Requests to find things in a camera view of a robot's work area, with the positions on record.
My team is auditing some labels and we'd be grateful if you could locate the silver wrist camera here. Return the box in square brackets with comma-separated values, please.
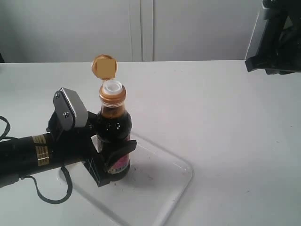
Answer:
[53, 87, 88, 131]

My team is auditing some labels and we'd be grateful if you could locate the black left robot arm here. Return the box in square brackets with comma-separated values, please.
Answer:
[0, 113, 137, 187]

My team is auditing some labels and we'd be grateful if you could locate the black camera cable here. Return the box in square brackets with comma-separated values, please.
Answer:
[0, 115, 74, 205]

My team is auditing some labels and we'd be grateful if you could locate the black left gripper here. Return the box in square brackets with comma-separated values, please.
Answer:
[47, 112, 137, 187]

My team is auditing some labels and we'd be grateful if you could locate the dark soy sauce bottle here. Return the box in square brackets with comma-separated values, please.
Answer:
[91, 54, 132, 182]

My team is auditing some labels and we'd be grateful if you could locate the white plastic tray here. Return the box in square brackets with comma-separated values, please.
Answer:
[66, 134, 193, 226]

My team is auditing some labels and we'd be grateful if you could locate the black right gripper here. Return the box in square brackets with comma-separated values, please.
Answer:
[245, 0, 301, 75]

